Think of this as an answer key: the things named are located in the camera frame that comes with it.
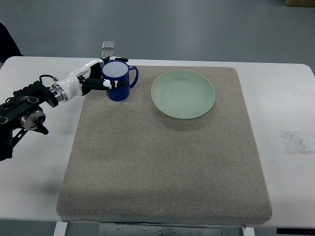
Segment black label strip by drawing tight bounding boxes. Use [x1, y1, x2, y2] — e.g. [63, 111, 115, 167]
[276, 228, 315, 236]

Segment metal table frame bracket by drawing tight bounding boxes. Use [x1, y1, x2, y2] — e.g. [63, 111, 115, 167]
[98, 223, 222, 236]

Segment grey felt mat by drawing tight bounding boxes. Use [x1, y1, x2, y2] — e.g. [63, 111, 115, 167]
[57, 66, 272, 225]

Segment light green plate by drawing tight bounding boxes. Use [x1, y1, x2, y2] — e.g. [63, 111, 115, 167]
[151, 70, 216, 119]

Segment floor socket plate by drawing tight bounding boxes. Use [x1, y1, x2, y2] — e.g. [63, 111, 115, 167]
[101, 51, 115, 58]
[101, 41, 115, 49]

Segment blue mug white inside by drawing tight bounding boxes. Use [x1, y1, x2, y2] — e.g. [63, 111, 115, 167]
[101, 60, 139, 101]

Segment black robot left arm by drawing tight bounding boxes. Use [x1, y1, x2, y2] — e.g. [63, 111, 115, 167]
[0, 74, 59, 161]

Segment upper floor socket plate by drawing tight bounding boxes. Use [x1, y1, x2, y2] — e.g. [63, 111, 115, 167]
[101, 41, 115, 49]

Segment cardboard box corner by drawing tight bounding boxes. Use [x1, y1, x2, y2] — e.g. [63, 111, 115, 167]
[284, 0, 315, 7]

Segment lower floor socket plate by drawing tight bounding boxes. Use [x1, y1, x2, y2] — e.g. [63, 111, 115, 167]
[101, 51, 115, 58]

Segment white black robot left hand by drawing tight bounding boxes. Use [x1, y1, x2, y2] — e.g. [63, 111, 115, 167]
[50, 56, 128, 102]

